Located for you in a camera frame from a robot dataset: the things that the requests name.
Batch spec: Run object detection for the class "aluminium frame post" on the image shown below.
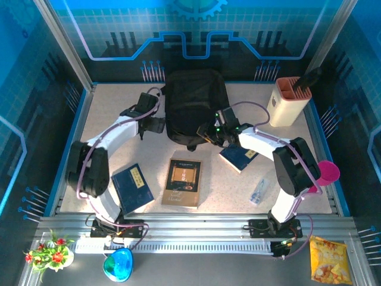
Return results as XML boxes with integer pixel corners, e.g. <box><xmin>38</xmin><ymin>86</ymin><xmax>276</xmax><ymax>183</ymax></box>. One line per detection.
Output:
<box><xmin>306</xmin><ymin>0</ymin><xmax>360</xmax><ymax>78</ymax></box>
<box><xmin>32</xmin><ymin>0</ymin><xmax>96</xmax><ymax>92</ymax></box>

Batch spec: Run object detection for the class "dark blue book yellow label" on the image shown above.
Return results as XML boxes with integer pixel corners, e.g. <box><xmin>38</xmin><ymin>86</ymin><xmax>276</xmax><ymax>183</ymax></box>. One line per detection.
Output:
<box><xmin>111</xmin><ymin>163</ymin><xmax>155</xmax><ymax>215</ymax></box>

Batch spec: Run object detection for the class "black knife handle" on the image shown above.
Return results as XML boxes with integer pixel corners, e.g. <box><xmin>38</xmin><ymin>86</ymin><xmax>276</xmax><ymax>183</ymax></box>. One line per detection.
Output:
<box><xmin>293</xmin><ymin>67</ymin><xmax>323</xmax><ymax>90</ymax></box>

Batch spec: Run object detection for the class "cream knife block orange top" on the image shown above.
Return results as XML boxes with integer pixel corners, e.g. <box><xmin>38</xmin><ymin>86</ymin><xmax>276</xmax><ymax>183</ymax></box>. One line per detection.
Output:
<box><xmin>267</xmin><ymin>76</ymin><xmax>313</xmax><ymax>128</ymax></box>

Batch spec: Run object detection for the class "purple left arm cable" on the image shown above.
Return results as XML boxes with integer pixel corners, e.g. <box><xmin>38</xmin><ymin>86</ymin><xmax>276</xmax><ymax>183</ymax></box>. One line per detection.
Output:
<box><xmin>76</xmin><ymin>86</ymin><xmax>164</xmax><ymax>227</ymax></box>

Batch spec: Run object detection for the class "small black circuit board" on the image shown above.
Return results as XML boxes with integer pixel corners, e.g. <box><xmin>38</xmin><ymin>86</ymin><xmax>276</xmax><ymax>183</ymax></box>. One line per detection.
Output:
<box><xmin>272</xmin><ymin>240</ymin><xmax>294</xmax><ymax>259</ymax></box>

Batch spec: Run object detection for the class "potted red flower plant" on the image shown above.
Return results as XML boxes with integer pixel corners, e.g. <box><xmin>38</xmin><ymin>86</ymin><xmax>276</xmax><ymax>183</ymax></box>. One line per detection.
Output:
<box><xmin>23</xmin><ymin>228</ymin><xmax>75</xmax><ymax>282</ymax></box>

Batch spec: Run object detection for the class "yellow snack bag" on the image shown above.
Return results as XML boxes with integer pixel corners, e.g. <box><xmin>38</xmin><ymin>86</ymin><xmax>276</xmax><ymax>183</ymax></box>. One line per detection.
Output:
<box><xmin>309</xmin><ymin>235</ymin><xmax>354</xmax><ymax>285</ymax></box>

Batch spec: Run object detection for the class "aluminium mounting rail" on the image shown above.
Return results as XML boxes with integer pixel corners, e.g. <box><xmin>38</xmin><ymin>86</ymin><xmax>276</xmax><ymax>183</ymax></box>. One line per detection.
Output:
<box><xmin>35</xmin><ymin>213</ymin><xmax>357</xmax><ymax>242</ymax></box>

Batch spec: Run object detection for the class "white slotted cable duct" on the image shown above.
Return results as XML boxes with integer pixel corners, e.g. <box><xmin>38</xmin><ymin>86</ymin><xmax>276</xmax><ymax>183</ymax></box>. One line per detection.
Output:
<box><xmin>73</xmin><ymin>240</ymin><xmax>274</xmax><ymax>256</ymax></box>

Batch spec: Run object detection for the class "pink plastic goblet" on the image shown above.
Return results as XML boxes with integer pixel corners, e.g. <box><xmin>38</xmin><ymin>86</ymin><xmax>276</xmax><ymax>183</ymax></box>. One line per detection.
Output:
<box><xmin>308</xmin><ymin>160</ymin><xmax>341</xmax><ymax>194</ymax></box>

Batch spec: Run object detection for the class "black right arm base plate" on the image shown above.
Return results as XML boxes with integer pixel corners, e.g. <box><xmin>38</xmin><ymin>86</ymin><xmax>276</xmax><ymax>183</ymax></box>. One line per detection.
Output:
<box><xmin>248</xmin><ymin>219</ymin><xmax>303</xmax><ymax>239</ymax></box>

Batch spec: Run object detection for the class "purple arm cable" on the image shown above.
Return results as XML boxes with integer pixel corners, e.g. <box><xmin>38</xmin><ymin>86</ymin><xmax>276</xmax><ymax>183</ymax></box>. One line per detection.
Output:
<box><xmin>76</xmin><ymin>86</ymin><xmax>164</xmax><ymax>227</ymax></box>
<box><xmin>230</xmin><ymin>101</ymin><xmax>324</xmax><ymax>260</ymax></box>

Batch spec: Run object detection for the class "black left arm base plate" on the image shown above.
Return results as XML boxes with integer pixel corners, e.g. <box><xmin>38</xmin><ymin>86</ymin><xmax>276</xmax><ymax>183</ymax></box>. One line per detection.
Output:
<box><xmin>89</xmin><ymin>219</ymin><xmax>146</xmax><ymax>239</ymax></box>

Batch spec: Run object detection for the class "clear plastic stationery packet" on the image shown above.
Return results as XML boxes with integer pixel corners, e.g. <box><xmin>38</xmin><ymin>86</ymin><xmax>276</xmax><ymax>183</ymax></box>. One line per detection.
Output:
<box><xmin>249</xmin><ymin>177</ymin><xmax>271</xmax><ymax>206</ymax></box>

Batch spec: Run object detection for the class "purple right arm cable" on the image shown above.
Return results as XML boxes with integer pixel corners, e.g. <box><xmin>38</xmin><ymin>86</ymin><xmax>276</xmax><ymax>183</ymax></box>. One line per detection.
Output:
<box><xmin>230</xmin><ymin>101</ymin><xmax>324</xmax><ymax>260</ymax></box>

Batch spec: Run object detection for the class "black fabric backpack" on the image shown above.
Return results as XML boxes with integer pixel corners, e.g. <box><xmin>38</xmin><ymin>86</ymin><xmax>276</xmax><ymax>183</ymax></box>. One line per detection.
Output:
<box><xmin>164</xmin><ymin>69</ymin><xmax>230</xmax><ymax>152</ymax></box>

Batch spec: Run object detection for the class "dark blue book white label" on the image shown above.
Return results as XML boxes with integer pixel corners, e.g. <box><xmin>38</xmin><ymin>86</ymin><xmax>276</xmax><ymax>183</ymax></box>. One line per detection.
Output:
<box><xmin>218</xmin><ymin>142</ymin><xmax>260</xmax><ymax>175</ymax></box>

